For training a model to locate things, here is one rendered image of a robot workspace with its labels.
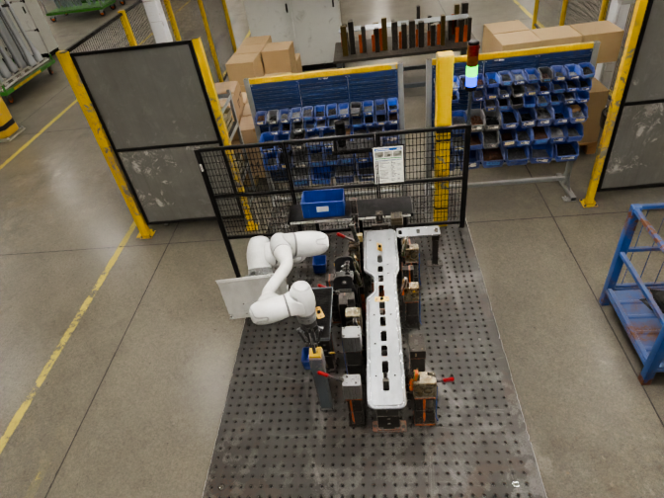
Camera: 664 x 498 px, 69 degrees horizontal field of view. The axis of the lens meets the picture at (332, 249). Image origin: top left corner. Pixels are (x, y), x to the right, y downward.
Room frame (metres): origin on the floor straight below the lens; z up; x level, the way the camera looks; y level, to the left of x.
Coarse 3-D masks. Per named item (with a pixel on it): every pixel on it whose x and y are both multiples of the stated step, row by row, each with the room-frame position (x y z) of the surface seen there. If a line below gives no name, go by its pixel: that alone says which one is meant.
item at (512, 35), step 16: (496, 32) 5.27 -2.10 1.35; (512, 32) 5.19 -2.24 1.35; (528, 32) 5.12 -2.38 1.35; (544, 32) 5.04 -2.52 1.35; (560, 32) 4.96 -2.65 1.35; (576, 32) 4.89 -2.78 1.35; (592, 32) 4.82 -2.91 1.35; (608, 32) 4.75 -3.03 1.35; (496, 48) 5.04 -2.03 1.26; (512, 48) 4.83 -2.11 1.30; (608, 48) 4.73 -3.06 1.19; (592, 80) 5.03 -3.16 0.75; (592, 96) 4.74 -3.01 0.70; (592, 112) 4.73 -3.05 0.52; (592, 128) 4.73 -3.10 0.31; (592, 144) 4.72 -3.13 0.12
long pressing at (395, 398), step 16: (368, 240) 2.52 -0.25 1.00; (384, 240) 2.49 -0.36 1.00; (368, 256) 2.35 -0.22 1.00; (384, 256) 2.33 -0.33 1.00; (368, 272) 2.20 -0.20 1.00; (384, 272) 2.18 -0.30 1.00; (384, 288) 2.04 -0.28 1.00; (368, 304) 1.93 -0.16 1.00; (384, 304) 1.91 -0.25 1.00; (368, 320) 1.81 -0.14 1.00; (368, 336) 1.70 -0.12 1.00; (400, 336) 1.67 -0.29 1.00; (368, 352) 1.59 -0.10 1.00; (400, 352) 1.56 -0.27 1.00; (368, 368) 1.49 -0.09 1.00; (400, 368) 1.46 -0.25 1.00; (368, 384) 1.39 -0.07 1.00; (400, 384) 1.37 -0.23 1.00; (368, 400) 1.31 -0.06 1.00; (384, 400) 1.29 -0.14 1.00; (400, 400) 1.28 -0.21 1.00
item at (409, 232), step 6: (396, 228) 2.60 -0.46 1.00; (402, 228) 2.59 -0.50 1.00; (408, 228) 2.58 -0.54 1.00; (414, 228) 2.57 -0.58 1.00; (420, 228) 2.56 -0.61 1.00; (426, 228) 2.55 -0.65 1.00; (432, 228) 2.54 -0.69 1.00; (438, 228) 2.53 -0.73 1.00; (396, 234) 2.53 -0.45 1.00; (402, 234) 2.52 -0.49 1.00; (408, 234) 2.51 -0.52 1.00; (414, 234) 2.50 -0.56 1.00; (420, 234) 2.49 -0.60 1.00; (426, 234) 2.48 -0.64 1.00; (432, 234) 2.47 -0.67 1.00; (438, 234) 2.47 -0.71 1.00
